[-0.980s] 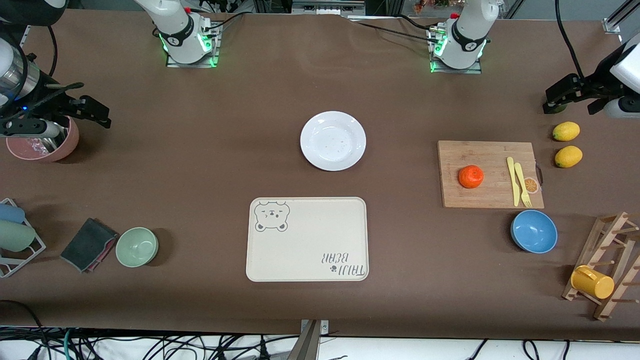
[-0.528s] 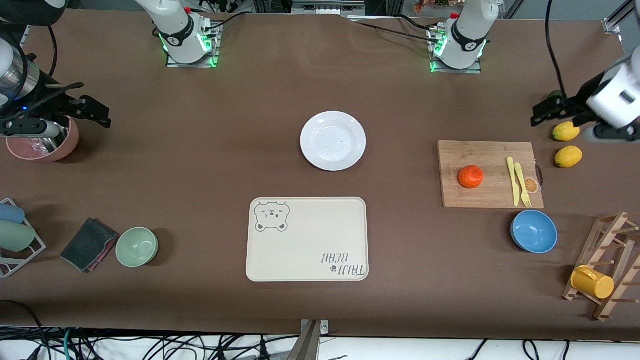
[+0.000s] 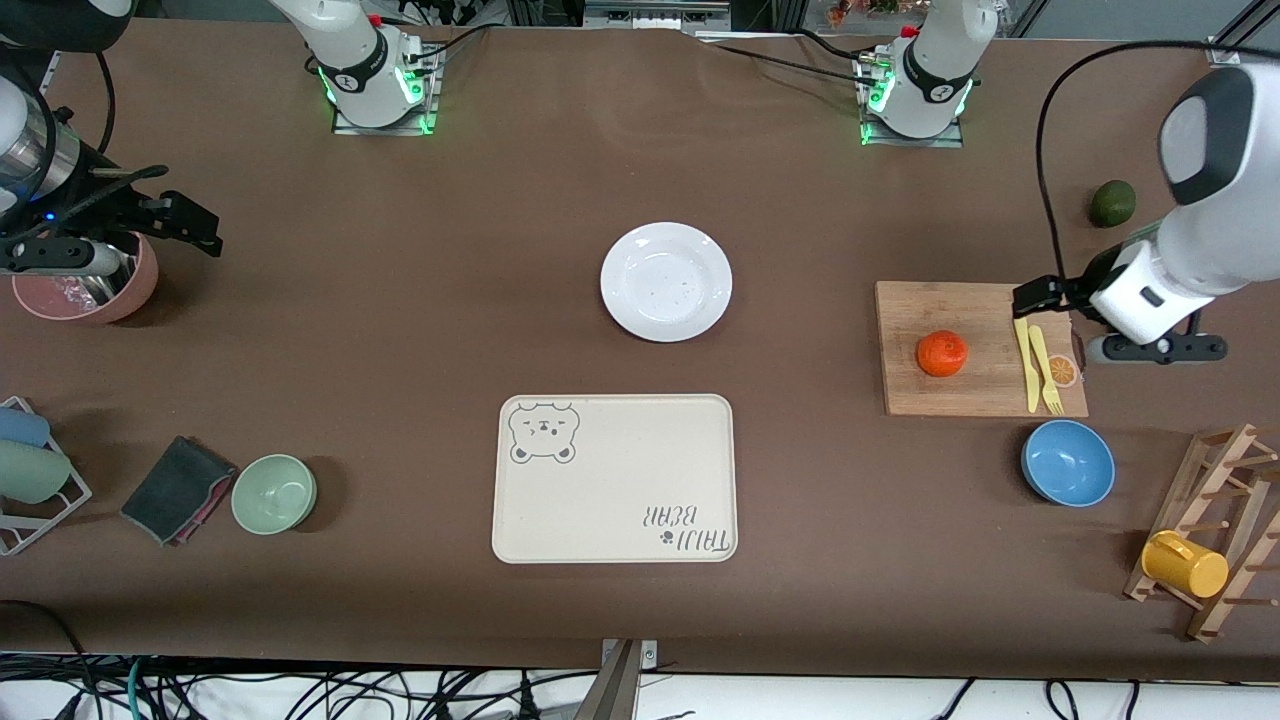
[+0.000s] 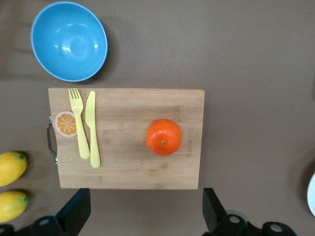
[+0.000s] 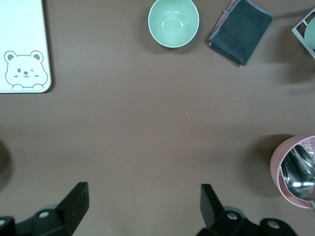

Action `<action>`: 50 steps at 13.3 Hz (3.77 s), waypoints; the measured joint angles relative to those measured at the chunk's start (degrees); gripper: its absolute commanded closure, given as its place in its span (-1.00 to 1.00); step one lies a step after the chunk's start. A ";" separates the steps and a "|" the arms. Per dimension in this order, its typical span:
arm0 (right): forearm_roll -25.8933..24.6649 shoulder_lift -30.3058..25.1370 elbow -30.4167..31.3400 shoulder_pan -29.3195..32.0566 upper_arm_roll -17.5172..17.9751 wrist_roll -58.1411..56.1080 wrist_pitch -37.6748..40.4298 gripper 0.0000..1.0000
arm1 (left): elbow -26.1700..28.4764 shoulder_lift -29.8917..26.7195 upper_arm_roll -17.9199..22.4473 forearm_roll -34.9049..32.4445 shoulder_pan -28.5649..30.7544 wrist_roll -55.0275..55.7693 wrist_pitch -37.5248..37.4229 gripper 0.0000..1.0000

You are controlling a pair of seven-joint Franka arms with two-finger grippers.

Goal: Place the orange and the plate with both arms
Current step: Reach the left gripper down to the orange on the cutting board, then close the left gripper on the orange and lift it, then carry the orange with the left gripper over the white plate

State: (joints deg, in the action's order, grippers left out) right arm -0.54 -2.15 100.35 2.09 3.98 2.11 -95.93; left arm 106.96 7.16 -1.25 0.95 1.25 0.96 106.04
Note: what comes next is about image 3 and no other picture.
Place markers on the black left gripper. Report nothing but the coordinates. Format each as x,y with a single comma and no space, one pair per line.
1084,282

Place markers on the orange fruit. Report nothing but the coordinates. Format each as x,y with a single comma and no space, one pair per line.
942,353

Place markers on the aluminium profile rail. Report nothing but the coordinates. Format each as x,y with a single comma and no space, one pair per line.
1240,35

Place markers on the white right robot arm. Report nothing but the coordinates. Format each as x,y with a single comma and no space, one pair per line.
360,80

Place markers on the pink folded cloth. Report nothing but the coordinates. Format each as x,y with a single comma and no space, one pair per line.
216,500

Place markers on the grey metal bracket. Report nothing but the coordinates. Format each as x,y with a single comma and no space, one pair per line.
622,690

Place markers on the cream tray with bear print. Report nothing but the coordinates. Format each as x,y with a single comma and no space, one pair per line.
620,480

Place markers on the pale green cup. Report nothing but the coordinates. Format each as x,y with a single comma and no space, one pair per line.
30,472

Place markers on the orange flowers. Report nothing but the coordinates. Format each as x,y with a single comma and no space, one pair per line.
865,8

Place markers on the yellow plastic fork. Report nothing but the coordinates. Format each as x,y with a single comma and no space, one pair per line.
1043,362

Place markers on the metal scoop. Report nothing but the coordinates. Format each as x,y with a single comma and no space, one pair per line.
100,285

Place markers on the light green bowl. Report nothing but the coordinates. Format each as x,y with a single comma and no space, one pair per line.
273,494

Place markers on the wooden cutting board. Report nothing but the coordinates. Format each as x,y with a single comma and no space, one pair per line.
960,320

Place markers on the yellow cup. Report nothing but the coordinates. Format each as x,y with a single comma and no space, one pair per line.
1185,566

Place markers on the dark grey folded cloth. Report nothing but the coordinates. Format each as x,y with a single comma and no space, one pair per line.
172,490

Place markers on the wooden peg rack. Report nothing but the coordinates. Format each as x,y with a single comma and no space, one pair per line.
1215,470

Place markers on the grey metal box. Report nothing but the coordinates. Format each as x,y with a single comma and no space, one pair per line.
655,14

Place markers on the blue bowl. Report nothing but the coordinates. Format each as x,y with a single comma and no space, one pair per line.
1068,463

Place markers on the white round plate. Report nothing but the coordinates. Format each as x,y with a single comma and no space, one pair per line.
666,282

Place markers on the pink bowl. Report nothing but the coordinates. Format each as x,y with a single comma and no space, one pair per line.
135,290

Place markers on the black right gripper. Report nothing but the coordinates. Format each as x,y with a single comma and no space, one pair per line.
112,204

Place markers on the blue cup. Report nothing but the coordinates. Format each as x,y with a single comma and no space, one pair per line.
22,427

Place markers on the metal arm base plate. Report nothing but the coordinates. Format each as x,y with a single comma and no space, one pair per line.
955,140
428,100

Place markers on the dark green avocado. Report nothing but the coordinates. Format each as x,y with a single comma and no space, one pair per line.
1112,204

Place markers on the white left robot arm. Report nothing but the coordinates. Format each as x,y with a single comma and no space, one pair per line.
1210,230

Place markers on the yellow plastic knife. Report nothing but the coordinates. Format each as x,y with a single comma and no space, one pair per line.
1027,370

